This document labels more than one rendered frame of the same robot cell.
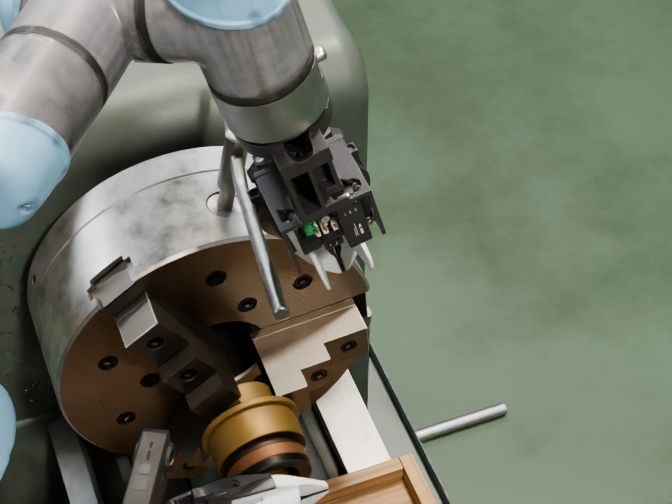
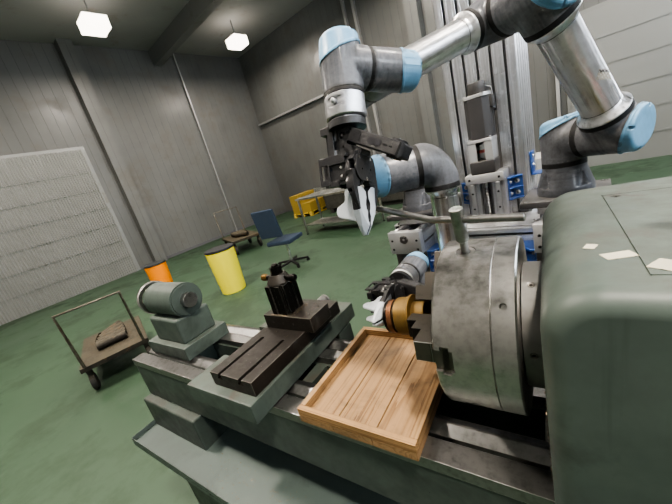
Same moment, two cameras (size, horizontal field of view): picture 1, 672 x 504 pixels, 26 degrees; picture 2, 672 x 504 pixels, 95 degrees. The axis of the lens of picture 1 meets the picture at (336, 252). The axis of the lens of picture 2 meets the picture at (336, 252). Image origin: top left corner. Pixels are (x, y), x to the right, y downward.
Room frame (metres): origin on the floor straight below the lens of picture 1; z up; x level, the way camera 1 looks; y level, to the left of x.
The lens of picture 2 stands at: (1.21, -0.36, 1.44)
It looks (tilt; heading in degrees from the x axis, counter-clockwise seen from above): 16 degrees down; 148
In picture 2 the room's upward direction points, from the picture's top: 15 degrees counter-clockwise
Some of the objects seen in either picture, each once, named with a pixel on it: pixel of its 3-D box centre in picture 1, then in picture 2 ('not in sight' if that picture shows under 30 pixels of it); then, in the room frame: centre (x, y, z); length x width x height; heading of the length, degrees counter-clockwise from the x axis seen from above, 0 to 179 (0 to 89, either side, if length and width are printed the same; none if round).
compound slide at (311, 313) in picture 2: not in sight; (296, 315); (0.32, -0.01, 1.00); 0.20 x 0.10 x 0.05; 21
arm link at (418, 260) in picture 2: not in sight; (413, 268); (0.58, 0.29, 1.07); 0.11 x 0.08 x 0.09; 111
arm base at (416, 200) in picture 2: not in sight; (419, 196); (0.34, 0.67, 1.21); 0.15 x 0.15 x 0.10
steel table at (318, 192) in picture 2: not in sight; (338, 207); (-4.28, 3.50, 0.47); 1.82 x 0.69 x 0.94; 15
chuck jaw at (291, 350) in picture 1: (318, 343); (430, 338); (0.86, 0.02, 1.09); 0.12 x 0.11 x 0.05; 111
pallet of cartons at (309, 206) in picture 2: not in sight; (311, 202); (-7.70, 4.88, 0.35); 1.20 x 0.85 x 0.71; 105
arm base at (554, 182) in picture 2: not in sight; (564, 175); (0.82, 0.79, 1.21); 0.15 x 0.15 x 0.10
